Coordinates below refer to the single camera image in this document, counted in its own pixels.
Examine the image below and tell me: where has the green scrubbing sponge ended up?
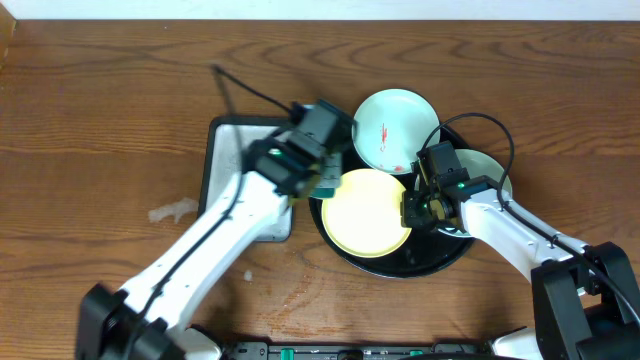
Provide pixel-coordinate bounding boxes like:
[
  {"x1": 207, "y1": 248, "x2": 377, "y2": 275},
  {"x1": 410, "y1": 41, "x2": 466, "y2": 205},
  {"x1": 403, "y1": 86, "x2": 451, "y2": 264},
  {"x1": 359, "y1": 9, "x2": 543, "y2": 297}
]
[{"x1": 310, "y1": 153, "x2": 342, "y2": 200}]

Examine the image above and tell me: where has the yellow plate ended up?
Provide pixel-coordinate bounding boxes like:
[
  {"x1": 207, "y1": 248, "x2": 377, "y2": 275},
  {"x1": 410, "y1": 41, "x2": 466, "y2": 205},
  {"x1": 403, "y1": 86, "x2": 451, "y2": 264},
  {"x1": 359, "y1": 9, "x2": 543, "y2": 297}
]
[{"x1": 321, "y1": 168, "x2": 411, "y2": 258}]

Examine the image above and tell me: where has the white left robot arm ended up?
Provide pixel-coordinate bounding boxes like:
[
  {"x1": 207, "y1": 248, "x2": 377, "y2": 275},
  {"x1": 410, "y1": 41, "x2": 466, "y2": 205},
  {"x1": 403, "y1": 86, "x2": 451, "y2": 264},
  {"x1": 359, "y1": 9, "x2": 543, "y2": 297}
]
[{"x1": 74, "y1": 134, "x2": 352, "y2": 360}]

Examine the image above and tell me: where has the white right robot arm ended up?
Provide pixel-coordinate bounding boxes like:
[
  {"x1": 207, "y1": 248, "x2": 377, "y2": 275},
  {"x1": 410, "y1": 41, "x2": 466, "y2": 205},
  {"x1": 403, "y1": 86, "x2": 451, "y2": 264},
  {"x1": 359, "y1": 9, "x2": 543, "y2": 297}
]
[{"x1": 401, "y1": 170, "x2": 639, "y2": 359}]

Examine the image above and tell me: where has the black rectangular soapy tray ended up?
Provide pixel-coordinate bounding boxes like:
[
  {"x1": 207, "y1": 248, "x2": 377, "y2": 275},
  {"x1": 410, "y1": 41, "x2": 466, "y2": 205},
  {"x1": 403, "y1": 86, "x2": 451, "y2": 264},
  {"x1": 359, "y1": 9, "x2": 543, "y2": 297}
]
[{"x1": 198, "y1": 115, "x2": 294, "y2": 243}]

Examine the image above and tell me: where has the mint plate with red stain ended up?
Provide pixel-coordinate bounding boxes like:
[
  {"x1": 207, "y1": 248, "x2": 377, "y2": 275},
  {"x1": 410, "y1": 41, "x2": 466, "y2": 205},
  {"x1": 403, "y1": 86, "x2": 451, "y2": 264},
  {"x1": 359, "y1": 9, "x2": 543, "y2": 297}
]
[{"x1": 352, "y1": 89, "x2": 440, "y2": 175}]

